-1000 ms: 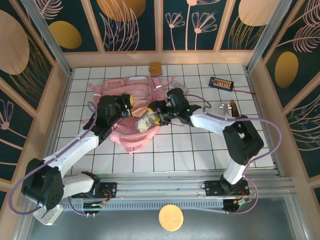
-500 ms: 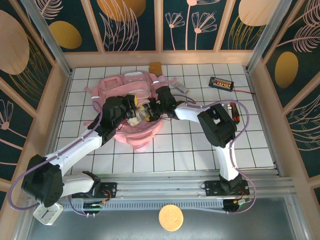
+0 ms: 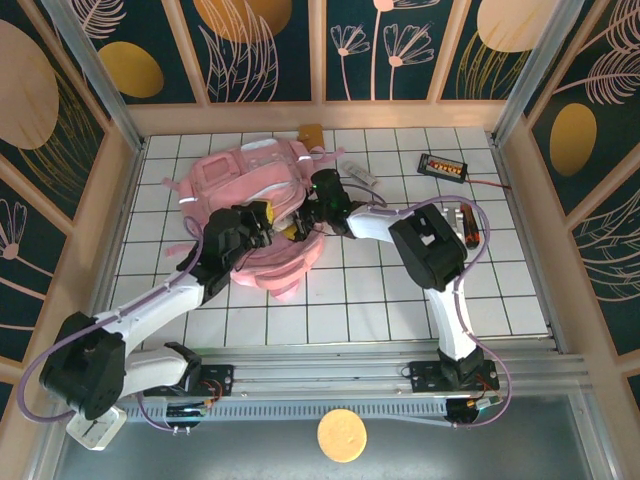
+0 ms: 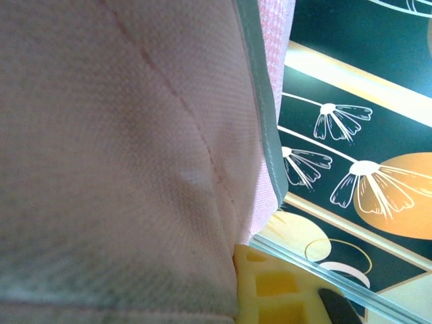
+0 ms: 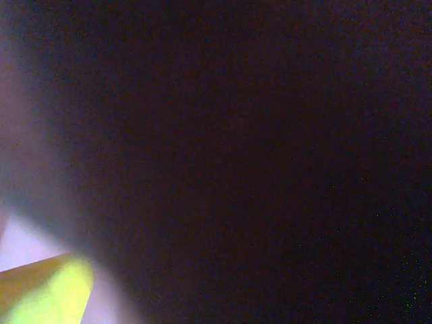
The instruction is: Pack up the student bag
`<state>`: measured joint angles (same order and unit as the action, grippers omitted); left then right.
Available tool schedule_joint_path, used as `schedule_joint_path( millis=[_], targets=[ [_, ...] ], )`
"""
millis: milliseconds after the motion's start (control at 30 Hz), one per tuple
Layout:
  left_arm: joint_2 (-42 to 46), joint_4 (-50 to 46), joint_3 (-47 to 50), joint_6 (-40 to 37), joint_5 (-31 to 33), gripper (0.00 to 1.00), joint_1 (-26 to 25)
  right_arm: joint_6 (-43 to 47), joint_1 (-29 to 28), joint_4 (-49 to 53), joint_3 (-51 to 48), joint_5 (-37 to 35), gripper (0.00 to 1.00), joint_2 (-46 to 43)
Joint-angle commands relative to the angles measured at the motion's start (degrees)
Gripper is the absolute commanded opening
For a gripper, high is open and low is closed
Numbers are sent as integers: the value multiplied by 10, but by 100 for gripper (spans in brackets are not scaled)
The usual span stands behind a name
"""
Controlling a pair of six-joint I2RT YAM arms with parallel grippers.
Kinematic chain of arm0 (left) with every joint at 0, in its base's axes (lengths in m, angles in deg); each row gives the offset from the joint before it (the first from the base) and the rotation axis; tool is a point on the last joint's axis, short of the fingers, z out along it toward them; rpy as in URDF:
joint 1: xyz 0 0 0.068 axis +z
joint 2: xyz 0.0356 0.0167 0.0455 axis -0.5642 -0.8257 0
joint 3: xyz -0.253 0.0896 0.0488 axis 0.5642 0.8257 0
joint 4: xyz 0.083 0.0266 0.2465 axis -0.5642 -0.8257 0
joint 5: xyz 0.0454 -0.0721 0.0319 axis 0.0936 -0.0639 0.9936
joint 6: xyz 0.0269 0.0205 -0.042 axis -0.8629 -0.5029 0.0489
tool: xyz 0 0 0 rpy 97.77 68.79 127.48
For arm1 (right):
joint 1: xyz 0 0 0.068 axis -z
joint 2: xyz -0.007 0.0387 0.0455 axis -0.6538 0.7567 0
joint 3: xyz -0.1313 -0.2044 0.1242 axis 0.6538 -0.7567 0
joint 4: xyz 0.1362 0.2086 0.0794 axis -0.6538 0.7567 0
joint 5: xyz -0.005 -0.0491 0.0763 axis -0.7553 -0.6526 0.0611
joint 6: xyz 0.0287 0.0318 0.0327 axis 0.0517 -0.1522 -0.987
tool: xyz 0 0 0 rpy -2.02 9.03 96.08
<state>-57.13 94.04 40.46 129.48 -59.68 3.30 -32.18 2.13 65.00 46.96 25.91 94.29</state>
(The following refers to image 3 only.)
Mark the silver metal bracket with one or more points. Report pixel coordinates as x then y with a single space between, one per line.
452 217

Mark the white alarm clock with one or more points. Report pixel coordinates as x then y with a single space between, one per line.
97 432

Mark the pink student backpack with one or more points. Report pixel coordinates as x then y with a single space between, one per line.
235 175

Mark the orange black screwdriver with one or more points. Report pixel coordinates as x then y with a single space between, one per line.
470 227

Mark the black charger board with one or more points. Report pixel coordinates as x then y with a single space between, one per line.
442 167

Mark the aluminium frame post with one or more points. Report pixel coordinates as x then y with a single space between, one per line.
535 70
95 75

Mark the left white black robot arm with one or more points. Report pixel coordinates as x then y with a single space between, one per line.
150 310

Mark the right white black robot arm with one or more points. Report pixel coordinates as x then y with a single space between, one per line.
430 245

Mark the yellow round disc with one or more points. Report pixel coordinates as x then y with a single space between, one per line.
342 435

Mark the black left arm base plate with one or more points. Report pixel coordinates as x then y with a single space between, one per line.
220 380

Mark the aluminium mounting rail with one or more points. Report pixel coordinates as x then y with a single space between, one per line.
320 372

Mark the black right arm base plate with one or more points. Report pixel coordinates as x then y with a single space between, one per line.
425 375

